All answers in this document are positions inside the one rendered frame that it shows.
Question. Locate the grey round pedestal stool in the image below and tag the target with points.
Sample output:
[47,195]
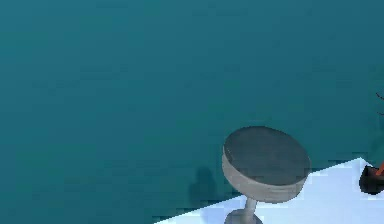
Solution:
[266,160]

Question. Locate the house plant in black pot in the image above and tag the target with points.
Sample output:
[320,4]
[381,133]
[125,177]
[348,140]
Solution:
[370,181]

